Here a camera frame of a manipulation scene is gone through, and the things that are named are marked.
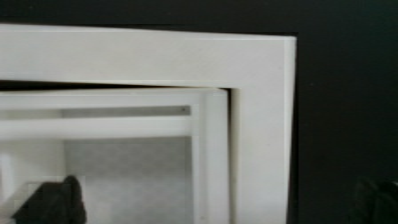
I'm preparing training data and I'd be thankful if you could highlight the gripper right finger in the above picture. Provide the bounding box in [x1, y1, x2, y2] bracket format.
[351, 180, 398, 224]

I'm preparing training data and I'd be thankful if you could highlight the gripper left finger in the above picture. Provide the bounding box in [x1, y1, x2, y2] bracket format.
[12, 176, 87, 224]

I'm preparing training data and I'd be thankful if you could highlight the white cabinet body box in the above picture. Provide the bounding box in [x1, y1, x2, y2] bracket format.
[0, 88, 230, 224]

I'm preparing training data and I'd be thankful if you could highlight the white L-shaped obstacle frame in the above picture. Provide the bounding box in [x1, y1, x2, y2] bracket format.
[0, 24, 296, 224]

